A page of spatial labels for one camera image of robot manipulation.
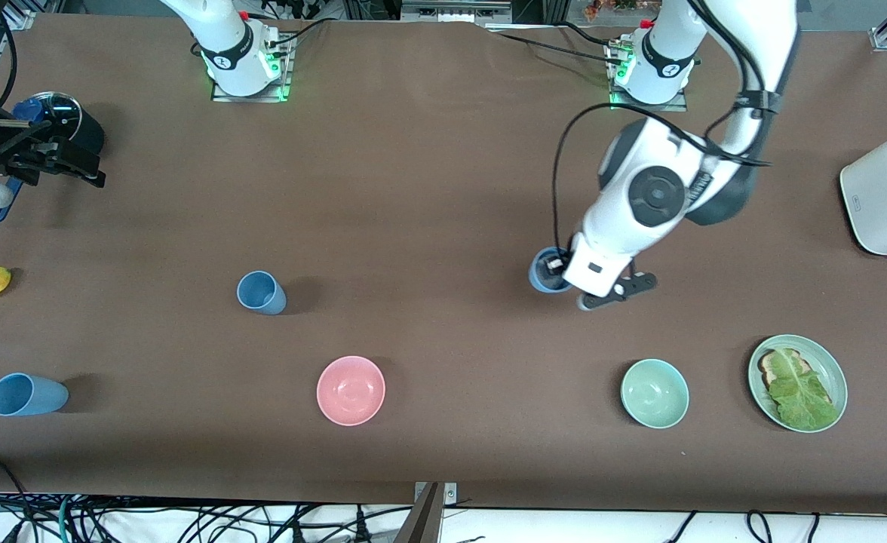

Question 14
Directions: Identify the blue plastic cup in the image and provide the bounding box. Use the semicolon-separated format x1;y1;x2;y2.
236;271;287;315
0;373;69;417
528;247;576;294

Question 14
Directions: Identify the dark blue saucepan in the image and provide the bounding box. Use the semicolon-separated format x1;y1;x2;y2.
0;92;105;223

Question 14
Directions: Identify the glass lid blue knob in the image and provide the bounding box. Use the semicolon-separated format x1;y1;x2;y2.
11;92;82;146

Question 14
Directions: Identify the pale green bowl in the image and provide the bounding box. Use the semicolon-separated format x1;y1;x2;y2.
620;358;690;429

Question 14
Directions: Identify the toast slice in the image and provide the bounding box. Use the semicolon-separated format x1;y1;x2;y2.
758;348;833;404

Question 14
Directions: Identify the pale green plate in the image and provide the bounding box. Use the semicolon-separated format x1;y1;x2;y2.
747;334;849;434

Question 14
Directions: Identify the pink bowl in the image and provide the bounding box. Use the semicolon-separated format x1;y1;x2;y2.
316;355;386;427

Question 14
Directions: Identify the green lettuce leaf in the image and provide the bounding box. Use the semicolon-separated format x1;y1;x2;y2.
768;351;841;431

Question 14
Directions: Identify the colourful toy food pile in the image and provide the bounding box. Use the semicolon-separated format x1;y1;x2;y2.
583;0;644;20

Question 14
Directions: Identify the dark slanted pole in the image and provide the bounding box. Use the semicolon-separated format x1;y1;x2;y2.
392;483;445;543

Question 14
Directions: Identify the grey power strip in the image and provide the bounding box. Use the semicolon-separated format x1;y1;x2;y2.
401;0;513;23

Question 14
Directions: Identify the white toaster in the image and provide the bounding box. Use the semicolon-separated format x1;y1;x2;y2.
839;133;887;258

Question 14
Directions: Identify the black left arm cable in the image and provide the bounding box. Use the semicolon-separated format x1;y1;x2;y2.
551;0;775;265

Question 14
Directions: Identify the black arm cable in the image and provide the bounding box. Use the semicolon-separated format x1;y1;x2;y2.
551;0;775;265
0;11;19;108

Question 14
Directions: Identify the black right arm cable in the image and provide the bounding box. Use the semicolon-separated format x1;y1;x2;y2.
0;11;19;108

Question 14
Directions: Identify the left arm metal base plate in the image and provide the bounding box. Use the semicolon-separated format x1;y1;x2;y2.
608;41;689;113

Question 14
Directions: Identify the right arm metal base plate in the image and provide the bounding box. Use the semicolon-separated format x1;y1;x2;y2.
210;30;294;103

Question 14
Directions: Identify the black cable across table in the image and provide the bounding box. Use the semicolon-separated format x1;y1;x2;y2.
481;23;629;69

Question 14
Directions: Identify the small metal bracket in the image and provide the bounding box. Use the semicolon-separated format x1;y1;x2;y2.
413;481;459;505

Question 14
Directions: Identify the black base cable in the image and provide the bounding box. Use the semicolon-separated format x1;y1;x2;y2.
262;15;335;48

